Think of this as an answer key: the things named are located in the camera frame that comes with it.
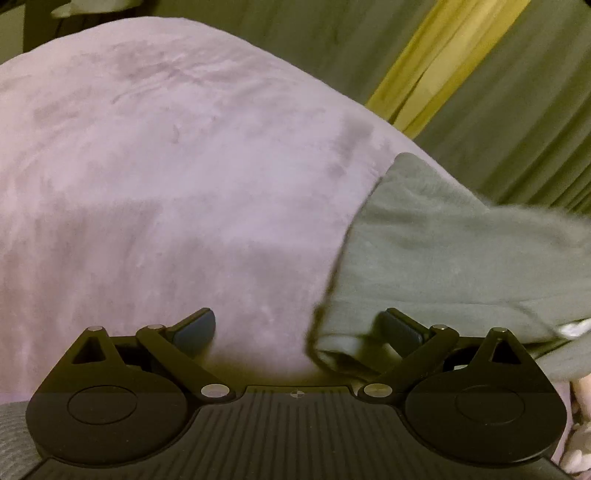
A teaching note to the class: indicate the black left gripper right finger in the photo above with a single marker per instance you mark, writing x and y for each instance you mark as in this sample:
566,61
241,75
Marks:
480,401

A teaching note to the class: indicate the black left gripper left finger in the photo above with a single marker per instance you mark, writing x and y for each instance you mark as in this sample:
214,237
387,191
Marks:
109,400

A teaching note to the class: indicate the grey sweatpants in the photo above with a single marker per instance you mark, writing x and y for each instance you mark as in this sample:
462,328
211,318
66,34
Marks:
431,249

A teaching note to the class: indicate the pink bed blanket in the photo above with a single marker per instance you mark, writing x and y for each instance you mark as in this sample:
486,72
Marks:
151,167

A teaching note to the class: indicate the grey-green curtain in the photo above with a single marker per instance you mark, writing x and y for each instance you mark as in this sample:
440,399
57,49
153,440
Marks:
517,131

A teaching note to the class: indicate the yellow curtain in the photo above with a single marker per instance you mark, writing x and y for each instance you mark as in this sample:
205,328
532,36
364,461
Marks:
450,43

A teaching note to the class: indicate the white drawstring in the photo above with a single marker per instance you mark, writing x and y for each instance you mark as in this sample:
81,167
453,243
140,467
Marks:
575,329

